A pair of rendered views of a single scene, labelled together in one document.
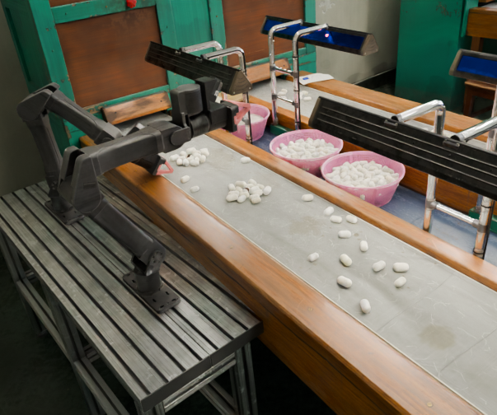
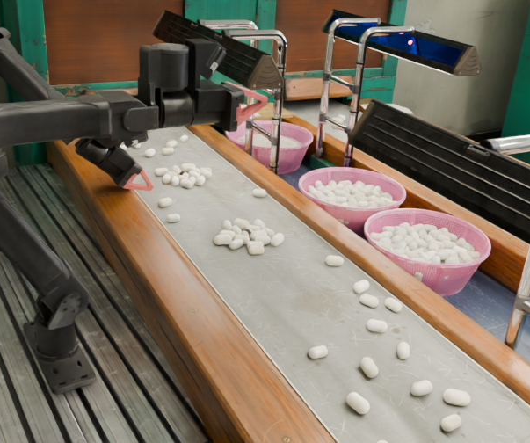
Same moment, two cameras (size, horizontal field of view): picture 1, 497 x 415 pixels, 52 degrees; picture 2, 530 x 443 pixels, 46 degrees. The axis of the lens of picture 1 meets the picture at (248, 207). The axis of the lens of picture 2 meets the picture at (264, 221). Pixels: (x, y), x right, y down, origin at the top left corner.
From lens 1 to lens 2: 31 cm
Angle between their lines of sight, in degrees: 6
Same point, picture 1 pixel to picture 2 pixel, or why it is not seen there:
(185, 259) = (128, 317)
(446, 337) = not seen: outside the picture
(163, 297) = (70, 369)
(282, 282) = (254, 383)
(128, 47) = (137, 16)
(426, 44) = not seen: outside the picture
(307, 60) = (382, 85)
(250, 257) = (217, 332)
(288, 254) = (281, 340)
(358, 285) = (379, 413)
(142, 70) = not seen: hidden behind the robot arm
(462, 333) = not seen: outside the picture
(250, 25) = (311, 23)
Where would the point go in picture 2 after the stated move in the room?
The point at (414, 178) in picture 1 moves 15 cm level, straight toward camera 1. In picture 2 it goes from (503, 264) to (493, 296)
